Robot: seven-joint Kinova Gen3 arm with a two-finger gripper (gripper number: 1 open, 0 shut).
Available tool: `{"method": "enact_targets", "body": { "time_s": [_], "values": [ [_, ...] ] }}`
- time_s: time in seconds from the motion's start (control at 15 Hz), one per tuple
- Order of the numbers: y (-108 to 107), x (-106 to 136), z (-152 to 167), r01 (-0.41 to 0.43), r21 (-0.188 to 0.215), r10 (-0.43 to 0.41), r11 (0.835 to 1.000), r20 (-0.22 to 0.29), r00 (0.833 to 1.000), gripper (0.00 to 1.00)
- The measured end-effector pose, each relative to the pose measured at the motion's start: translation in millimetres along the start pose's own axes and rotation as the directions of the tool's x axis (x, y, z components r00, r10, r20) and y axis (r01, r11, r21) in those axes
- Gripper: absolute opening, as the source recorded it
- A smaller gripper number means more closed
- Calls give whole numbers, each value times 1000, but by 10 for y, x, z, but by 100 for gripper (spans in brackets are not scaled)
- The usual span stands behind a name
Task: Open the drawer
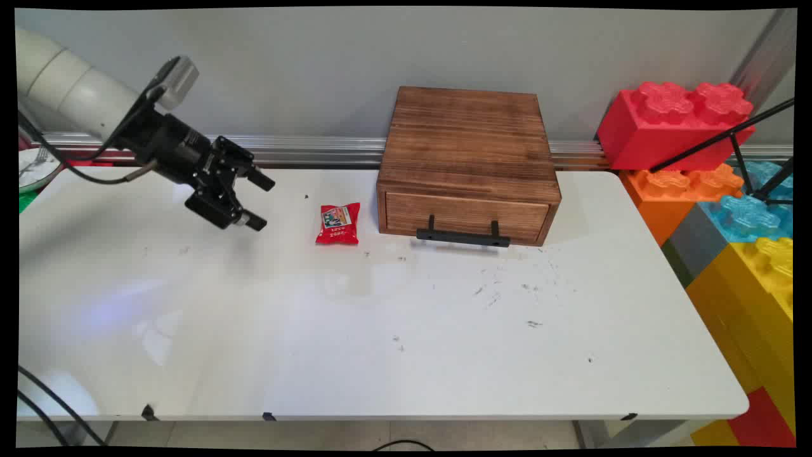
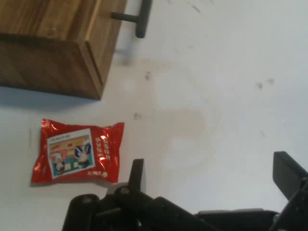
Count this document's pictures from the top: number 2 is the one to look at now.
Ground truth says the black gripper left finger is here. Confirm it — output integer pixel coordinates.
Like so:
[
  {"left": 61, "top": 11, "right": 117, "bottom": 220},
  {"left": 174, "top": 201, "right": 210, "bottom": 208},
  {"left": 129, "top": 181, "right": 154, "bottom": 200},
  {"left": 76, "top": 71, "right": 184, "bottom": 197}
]
[{"left": 62, "top": 158, "right": 207, "bottom": 231}]

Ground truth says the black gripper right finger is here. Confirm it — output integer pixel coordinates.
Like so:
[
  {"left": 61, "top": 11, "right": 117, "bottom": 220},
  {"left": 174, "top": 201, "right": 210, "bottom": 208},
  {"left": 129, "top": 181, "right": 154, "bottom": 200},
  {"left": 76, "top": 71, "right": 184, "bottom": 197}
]
[{"left": 267, "top": 151, "right": 308, "bottom": 231}]

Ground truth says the red snack packet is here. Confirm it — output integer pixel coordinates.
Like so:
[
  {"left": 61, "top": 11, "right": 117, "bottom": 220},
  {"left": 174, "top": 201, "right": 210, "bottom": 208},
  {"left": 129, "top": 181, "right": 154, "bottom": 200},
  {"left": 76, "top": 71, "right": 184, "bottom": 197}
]
[{"left": 30, "top": 118, "right": 125, "bottom": 186}]

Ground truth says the wooden drawer box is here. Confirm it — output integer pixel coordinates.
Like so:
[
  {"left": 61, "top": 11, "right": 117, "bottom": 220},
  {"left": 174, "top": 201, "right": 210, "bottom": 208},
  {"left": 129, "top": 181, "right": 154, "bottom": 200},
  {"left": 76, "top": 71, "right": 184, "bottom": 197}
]
[{"left": 0, "top": 0, "right": 127, "bottom": 101}]

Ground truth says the black metal drawer handle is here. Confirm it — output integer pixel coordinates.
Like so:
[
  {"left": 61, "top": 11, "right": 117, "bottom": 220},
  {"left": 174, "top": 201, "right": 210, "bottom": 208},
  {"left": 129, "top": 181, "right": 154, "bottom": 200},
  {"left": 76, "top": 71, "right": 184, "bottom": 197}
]
[{"left": 110, "top": 0, "right": 153, "bottom": 39}]

